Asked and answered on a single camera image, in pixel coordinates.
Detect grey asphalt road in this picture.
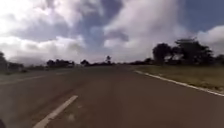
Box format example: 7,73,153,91
0,64,224,128

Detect distant row of trees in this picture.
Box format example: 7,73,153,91
45,55,116,69

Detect white painted lane line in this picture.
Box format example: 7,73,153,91
32,94,79,128

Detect group of dark trees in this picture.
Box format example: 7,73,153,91
129,37,224,67

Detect grass verge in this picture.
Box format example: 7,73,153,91
135,64,224,93

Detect faint painted road line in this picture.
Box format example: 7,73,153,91
0,70,72,86

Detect dark trees and bushes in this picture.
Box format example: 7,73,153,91
0,51,29,75

